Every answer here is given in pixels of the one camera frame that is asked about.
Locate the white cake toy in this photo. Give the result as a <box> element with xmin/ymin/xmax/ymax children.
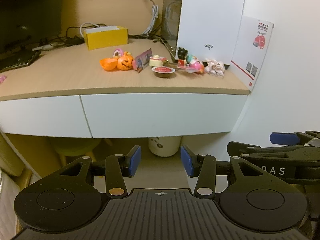
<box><xmin>149</xmin><ymin>55</ymin><xmax>167</xmax><ymax>67</ymax></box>

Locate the cream round bin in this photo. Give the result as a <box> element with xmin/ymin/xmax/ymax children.
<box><xmin>149</xmin><ymin>136</ymin><xmax>182</xmax><ymax>157</ymax></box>

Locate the orange half shell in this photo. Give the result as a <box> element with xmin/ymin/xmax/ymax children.
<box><xmin>99</xmin><ymin>58</ymin><xmax>118</xmax><ymax>72</ymax></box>

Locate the yellow stool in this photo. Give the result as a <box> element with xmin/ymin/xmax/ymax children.
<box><xmin>49</xmin><ymin>137</ymin><xmax>101</xmax><ymax>166</ymax></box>

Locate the black cables bundle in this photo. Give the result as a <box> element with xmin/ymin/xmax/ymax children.
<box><xmin>40</xmin><ymin>26</ymin><xmax>86</xmax><ymax>48</ymax></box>

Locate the orange pumpkin toy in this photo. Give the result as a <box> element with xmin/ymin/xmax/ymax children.
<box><xmin>117</xmin><ymin>52</ymin><xmax>136</xmax><ymax>71</ymax></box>

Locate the yellow cardboard box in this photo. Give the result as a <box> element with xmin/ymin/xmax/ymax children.
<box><xmin>84</xmin><ymin>26</ymin><xmax>129</xmax><ymax>51</ymax></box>

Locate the red lid jelly cup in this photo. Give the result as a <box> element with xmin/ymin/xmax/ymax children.
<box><xmin>152</xmin><ymin>66</ymin><xmax>176</xmax><ymax>79</ymax></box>

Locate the black keyboard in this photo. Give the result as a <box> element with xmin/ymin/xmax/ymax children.
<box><xmin>0</xmin><ymin>50</ymin><xmax>42</xmax><ymax>73</ymax></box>

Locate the white quilted cloth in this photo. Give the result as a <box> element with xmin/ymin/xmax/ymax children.
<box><xmin>0</xmin><ymin>172</ymin><xmax>18</xmax><ymax>240</ymax></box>

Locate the pink teal doll toy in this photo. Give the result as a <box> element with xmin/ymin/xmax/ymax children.
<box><xmin>186</xmin><ymin>54</ymin><xmax>206</xmax><ymax>75</ymax></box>

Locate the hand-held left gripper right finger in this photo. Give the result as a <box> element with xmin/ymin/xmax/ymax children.
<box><xmin>180</xmin><ymin>145</ymin><xmax>262</xmax><ymax>197</ymax></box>

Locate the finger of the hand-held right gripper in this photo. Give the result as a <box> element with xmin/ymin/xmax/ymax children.
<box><xmin>226</xmin><ymin>141</ymin><xmax>304</xmax><ymax>158</ymax></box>
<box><xmin>270</xmin><ymin>131</ymin><xmax>320</xmax><ymax>146</ymax></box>

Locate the white computer case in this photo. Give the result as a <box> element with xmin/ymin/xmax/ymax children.
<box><xmin>161</xmin><ymin>0</ymin><xmax>247</xmax><ymax>71</ymax></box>

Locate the white power adapter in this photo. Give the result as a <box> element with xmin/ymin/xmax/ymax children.
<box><xmin>31</xmin><ymin>42</ymin><xmax>66</xmax><ymax>51</ymax></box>

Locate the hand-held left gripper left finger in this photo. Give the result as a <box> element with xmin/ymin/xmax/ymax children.
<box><xmin>60</xmin><ymin>145</ymin><xmax>142</xmax><ymax>197</ymax></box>

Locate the clear snack packet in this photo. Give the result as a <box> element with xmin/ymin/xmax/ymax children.
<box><xmin>171</xmin><ymin>64</ymin><xmax>198</xmax><ymax>74</ymax></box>

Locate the white looped cable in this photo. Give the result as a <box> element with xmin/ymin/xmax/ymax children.
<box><xmin>79</xmin><ymin>22</ymin><xmax>100</xmax><ymax>38</ymax></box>

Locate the black haired doll figurine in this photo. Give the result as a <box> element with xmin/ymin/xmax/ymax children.
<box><xmin>176</xmin><ymin>47</ymin><xmax>189</xmax><ymax>66</ymax></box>

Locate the purple photo card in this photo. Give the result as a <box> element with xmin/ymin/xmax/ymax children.
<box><xmin>134</xmin><ymin>48</ymin><xmax>154</xmax><ymax>74</ymax></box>

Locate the white power cable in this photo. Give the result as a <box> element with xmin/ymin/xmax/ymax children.
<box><xmin>135</xmin><ymin>0</ymin><xmax>160</xmax><ymax>36</ymax></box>

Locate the white desk drawer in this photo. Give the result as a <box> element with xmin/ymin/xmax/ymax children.
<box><xmin>0</xmin><ymin>95</ymin><xmax>93</xmax><ymax>138</ymax></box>
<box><xmin>80</xmin><ymin>94</ymin><xmax>250</xmax><ymax>140</ymax></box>

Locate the black computer monitor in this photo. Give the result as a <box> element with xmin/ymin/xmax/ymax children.
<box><xmin>0</xmin><ymin>0</ymin><xmax>63</xmax><ymax>55</ymax></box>

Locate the white poster with red print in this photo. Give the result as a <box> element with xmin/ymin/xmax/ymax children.
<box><xmin>231</xmin><ymin>16</ymin><xmax>274</xmax><ymax>92</ymax></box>

